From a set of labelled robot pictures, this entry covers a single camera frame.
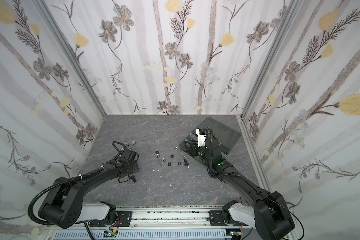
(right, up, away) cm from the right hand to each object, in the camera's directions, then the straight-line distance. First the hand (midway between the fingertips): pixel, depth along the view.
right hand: (185, 139), depth 78 cm
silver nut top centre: (-6, -8, +23) cm, 25 cm away
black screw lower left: (-31, -24, +8) cm, 40 cm away
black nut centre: (-9, -13, +20) cm, 26 cm away
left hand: (-33, -17, +13) cm, 40 cm away
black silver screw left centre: (-18, -12, +19) cm, 29 cm away
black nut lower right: (-3, -16, +16) cm, 23 cm away
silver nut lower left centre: (-14, -15, +17) cm, 27 cm away
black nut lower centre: (-10, -17, +16) cm, 25 cm away
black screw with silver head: (-1, -13, +18) cm, 22 cm away
